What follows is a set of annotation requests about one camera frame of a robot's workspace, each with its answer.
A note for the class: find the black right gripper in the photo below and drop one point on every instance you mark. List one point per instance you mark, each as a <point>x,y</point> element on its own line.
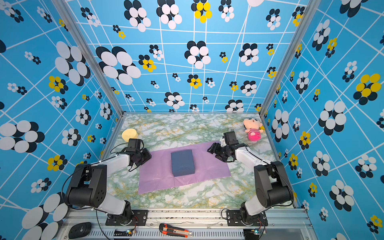
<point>215,149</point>

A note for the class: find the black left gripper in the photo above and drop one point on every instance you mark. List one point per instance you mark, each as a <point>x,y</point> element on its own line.
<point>147,156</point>

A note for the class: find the purple wrapping paper sheet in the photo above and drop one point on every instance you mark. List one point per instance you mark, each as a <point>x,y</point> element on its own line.
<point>156,174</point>

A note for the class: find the dark blue gift box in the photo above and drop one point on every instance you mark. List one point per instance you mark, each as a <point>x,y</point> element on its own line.
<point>182,163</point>

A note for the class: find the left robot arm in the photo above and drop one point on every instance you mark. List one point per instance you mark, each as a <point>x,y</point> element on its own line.
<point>87,187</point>

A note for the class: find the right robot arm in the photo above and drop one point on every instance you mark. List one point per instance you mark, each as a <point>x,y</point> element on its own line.
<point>271,181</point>

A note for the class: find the yellow round sponge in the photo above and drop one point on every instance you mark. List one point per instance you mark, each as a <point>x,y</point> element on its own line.
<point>129,134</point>

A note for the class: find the pink plush doll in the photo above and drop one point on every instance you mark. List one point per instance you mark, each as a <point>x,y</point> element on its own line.
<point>254,129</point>

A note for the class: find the orange black utility knife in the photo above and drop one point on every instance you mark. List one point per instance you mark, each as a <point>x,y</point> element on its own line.
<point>169,230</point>

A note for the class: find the left small circuit board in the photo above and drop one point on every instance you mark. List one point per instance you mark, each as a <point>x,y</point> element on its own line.
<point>123,233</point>

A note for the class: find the small circuit board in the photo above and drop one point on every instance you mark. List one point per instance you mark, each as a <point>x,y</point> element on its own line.
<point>123,233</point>
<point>252,234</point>

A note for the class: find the right small circuit board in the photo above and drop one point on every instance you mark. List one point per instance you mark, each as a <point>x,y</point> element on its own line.
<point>252,234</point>

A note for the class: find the black computer mouse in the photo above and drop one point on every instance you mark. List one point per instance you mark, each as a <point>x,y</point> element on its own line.
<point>80,230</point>

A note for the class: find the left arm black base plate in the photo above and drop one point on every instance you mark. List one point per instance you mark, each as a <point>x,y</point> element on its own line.
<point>135,218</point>

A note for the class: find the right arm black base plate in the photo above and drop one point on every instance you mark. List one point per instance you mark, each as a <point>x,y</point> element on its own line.
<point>237,218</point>

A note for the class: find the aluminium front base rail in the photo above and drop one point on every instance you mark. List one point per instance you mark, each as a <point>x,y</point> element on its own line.
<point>205,224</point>

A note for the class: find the aluminium frame post right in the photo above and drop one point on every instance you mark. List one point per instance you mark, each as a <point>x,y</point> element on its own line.
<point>288,57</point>

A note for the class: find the aluminium frame post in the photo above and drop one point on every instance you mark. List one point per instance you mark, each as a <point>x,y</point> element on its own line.
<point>288,57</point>
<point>81,42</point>

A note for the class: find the aluminium frame post left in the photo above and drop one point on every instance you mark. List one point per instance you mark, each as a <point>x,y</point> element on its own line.
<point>81,42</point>

